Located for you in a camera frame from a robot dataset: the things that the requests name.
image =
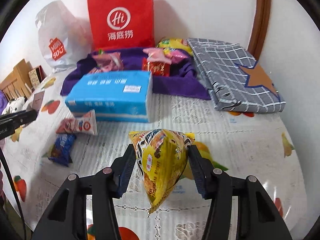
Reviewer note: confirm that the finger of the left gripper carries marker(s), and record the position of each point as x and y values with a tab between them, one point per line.
15	120

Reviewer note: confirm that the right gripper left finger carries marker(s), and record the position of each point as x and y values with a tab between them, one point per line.
65	216

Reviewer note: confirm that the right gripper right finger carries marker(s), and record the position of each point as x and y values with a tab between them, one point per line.
258	217

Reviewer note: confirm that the blue chocolate chip cookie packet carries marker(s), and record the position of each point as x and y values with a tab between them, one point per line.
60	151

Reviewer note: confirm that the pink red wafer packet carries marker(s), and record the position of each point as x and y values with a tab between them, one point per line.
86	124

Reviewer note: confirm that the yellow triangular snack packet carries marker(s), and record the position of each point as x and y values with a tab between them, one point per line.
162	156

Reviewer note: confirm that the wooden chair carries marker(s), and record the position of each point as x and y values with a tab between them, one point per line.
17	83

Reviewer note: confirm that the white fruit print tablecloth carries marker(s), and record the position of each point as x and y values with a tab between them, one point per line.
244	145

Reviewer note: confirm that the brown patterned box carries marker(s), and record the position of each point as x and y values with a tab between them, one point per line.
36	76

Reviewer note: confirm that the white Miniso plastic bag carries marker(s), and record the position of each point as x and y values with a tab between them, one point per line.
63	39

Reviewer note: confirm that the blue tissue pack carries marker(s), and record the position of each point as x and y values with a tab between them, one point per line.
114	96

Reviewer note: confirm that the pink crinkled snack bag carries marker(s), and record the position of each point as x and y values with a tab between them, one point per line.
107	62

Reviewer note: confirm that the grey checked folded cloth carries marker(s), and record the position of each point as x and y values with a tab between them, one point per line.
235	80

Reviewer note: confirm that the red Haidilao paper bag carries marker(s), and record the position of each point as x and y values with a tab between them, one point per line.
118	24

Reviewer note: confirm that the red candy packet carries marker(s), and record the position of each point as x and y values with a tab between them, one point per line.
157	68

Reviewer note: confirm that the purple towel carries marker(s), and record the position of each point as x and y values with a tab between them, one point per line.
181	82

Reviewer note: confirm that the pink white candy packet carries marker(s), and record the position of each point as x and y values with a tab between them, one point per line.
156	55

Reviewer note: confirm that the yellow chips bag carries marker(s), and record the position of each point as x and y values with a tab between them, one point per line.
175	43

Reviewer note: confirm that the pink yellow snack bag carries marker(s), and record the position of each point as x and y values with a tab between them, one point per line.
175	55

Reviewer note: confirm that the brown wooden door frame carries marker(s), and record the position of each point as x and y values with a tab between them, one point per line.
259	29

